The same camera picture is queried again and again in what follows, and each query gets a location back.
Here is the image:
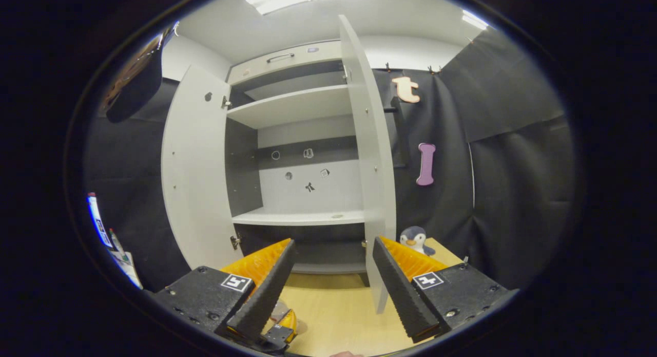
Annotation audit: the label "penguin plush toy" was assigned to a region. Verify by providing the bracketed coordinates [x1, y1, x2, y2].
[399, 226, 436, 256]

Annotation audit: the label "black backdrop cloth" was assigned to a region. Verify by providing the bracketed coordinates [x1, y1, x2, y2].
[85, 31, 575, 291]

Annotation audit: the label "small ceiling light panel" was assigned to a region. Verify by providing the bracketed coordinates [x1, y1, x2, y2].
[461, 9, 489, 31]

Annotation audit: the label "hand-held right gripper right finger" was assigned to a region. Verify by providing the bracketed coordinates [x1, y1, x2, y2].
[372, 236, 519, 344]

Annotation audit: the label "white cabinet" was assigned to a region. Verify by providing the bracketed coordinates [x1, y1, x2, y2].
[224, 40, 370, 275]

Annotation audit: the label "white papers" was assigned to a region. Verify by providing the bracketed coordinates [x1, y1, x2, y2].
[107, 229, 144, 291]

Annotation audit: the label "white cabinet door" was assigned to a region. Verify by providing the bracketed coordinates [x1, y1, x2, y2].
[338, 14, 397, 315]
[161, 64, 244, 270]

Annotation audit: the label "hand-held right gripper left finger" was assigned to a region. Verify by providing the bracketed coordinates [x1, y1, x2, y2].
[152, 238, 297, 343]

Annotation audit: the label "bright white screen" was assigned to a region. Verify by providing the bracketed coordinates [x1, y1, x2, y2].
[86, 193, 114, 250]

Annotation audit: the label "dark blurred rounded object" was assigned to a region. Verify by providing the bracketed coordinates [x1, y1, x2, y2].
[102, 22, 179, 124]

